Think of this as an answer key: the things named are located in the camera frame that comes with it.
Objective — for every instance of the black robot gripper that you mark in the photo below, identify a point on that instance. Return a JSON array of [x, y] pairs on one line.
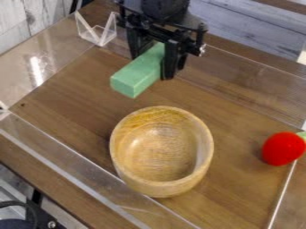
[[167, 22]]

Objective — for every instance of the green rectangular block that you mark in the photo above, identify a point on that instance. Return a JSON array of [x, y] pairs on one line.
[[140, 73]]

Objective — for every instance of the brown wooden bowl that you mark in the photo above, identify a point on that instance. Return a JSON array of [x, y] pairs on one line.
[[160, 148]]

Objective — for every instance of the red strawberry toy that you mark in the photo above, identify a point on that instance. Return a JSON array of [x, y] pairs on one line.
[[282, 148]]

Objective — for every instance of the black metal table leg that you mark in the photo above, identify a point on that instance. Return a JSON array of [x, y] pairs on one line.
[[36, 197]]

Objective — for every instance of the clear acrylic corner bracket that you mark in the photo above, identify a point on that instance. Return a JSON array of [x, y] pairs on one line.
[[98, 35]]

